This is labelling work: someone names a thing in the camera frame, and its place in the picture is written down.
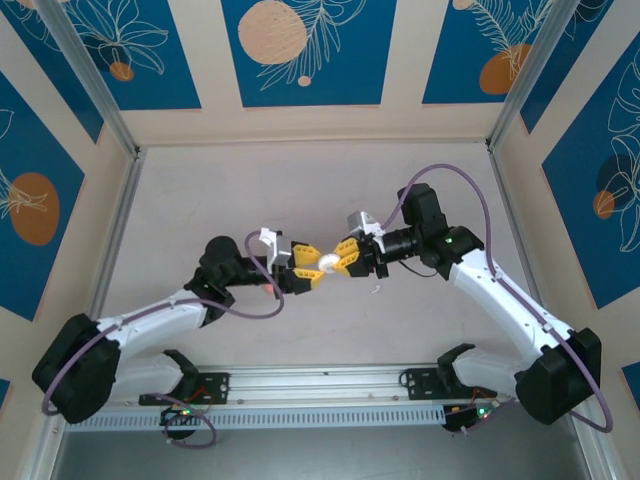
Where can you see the white earbud charging case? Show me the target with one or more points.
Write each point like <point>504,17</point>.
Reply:
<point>328,262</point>

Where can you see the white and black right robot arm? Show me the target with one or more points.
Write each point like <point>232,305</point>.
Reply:
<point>500,300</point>

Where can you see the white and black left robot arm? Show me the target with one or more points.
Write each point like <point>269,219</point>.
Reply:
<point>150,320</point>

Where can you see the black mounting plate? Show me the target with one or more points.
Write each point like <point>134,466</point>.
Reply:
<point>422,382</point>
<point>215,387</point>

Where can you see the blue panel monstera leaf drawing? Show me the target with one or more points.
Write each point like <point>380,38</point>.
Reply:
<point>575,200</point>

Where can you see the black controller board green light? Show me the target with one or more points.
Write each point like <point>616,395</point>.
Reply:
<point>180,414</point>
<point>470,416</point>

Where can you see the blue panel orange circle fern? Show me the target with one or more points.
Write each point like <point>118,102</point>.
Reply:
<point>450,50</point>

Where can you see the blue panel peach circle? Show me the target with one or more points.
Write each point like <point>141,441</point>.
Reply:
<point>350,50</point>

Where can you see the blue panel orange oval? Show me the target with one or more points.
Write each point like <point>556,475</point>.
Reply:
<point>30,280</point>

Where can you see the blue panel leaf outline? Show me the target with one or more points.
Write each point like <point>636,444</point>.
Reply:
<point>560,80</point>

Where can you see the blue panel white lily drawing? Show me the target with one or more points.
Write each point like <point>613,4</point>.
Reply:
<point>150,60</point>

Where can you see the aluminium table edge rail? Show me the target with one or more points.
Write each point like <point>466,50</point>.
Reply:
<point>112,240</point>
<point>520,240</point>

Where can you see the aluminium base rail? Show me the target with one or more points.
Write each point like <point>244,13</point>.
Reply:
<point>320,385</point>

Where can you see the aluminium frame post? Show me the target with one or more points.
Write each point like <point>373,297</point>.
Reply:
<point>85,75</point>
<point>535,65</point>

